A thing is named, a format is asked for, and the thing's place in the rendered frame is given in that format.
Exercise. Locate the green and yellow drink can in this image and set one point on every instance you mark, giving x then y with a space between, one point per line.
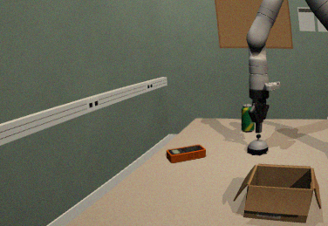
247 124

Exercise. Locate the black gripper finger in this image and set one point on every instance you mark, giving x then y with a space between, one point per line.
254 118
265 110

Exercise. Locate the open brown cardboard box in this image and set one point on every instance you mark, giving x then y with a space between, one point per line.
284 199

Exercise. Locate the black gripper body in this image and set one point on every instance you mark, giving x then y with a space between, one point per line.
258 97

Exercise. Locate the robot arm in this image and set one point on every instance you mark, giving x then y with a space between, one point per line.
259 32

